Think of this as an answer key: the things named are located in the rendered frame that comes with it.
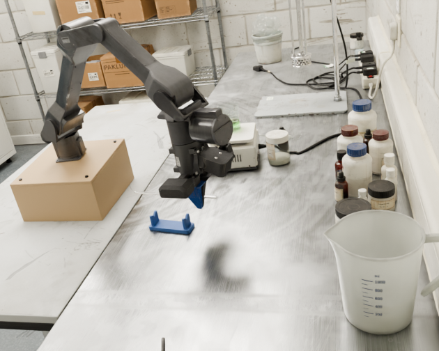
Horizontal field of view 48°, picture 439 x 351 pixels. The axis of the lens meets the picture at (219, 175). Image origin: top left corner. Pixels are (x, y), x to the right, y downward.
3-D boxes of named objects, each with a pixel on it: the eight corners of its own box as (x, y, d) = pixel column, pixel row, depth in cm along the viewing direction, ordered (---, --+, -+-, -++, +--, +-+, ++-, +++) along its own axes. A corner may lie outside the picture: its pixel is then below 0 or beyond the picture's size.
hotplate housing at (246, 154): (183, 176, 132) (178, 149, 129) (191, 155, 144) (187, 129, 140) (266, 170, 128) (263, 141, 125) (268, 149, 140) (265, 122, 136)
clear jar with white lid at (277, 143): (284, 154, 135) (282, 127, 131) (295, 162, 130) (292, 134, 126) (264, 160, 134) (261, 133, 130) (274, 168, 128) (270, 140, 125)
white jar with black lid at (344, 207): (350, 251, 93) (350, 219, 90) (329, 235, 98) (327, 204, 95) (379, 239, 95) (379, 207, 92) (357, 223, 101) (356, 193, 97)
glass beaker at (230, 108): (237, 125, 136) (234, 97, 133) (245, 131, 132) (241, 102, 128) (217, 131, 135) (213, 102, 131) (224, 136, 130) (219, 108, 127)
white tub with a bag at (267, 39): (272, 55, 236) (267, 9, 227) (291, 58, 225) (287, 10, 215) (248, 63, 230) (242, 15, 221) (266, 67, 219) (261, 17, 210)
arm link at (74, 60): (56, 19, 96) (79, 39, 95) (85, 9, 101) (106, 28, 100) (42, 125, 120) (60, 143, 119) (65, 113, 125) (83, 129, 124)
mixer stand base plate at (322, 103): (253, 118, 163) (253, 115, 163) (261, 99, 180) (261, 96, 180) (347, 113, 156) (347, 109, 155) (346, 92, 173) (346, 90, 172)
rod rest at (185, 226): (148, 230, 110) (145, 216, 108) (156, 222, 113) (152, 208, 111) (189, 235, 106) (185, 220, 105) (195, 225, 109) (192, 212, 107)
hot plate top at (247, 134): (207, 145, 128) (206, 143, 127) (213, 128, 138) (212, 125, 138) (253, 142, 126) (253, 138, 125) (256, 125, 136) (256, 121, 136)
